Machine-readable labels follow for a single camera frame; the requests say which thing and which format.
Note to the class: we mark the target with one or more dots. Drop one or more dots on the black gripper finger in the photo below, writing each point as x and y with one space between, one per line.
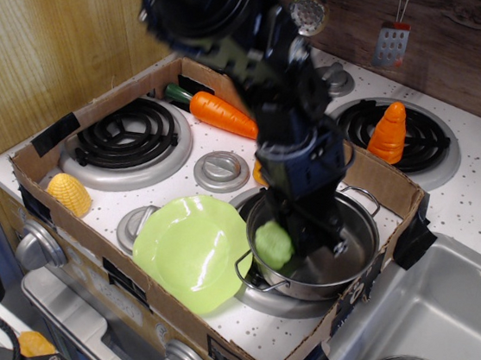
310 238
282 208

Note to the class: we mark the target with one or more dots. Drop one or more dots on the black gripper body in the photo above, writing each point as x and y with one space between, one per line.
308 173

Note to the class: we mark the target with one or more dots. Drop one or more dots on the green toy broccoli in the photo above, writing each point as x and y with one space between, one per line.
273 245

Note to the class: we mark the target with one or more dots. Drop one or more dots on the stainless steel pan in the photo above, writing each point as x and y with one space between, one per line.
320 276

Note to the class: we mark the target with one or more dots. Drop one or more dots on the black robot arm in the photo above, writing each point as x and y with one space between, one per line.
257 45

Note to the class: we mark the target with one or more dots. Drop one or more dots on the orange toy pumpkin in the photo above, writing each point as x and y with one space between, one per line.
257 174

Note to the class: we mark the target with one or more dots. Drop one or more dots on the centre grey stove knob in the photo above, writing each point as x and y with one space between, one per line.
221 172

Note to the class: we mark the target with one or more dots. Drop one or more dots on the grey stove knob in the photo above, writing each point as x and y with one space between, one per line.
131 224
339 82
221 172

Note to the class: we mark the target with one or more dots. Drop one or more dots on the orange toy cone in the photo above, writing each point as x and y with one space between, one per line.
388 138

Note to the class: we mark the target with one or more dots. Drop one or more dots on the green plastic plate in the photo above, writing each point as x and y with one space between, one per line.
197 250

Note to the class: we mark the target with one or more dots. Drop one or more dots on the front right coil burner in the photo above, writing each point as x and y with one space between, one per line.
258 295

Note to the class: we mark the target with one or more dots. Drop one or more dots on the coil burner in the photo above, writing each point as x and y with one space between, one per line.
258 295
139 145
431 154

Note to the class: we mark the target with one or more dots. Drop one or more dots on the back grey stove knob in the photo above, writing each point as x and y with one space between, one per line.
339 82

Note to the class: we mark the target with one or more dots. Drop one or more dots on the cardboard fence box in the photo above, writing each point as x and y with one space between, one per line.
32 164

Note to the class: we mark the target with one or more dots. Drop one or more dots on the orange toy carrot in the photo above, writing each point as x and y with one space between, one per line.
214 111

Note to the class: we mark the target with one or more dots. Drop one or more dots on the back right coil burner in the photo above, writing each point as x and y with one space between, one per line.
431 154

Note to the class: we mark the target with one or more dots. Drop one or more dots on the hanging metal spatula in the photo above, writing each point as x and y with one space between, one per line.
392 39

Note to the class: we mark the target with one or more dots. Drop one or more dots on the front left coil burner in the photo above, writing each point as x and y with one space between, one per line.
139 145

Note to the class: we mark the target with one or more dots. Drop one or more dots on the steel sink basin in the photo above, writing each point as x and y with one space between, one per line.
431 310

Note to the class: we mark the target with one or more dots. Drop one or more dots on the front grey stove knob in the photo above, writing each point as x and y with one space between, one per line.
131 224

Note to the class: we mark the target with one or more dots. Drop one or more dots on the hanging round strainer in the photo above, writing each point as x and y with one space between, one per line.
309 16

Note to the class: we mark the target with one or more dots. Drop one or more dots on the yellow toy corn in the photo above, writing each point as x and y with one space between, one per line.
68 190

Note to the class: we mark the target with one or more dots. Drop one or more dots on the left oven front knob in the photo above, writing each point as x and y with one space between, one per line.
38 248

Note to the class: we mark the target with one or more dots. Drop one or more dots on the orange toy bottom left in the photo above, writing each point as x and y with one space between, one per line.
33 344

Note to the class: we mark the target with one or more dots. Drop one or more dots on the grey oven door handle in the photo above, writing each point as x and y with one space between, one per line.
96 331

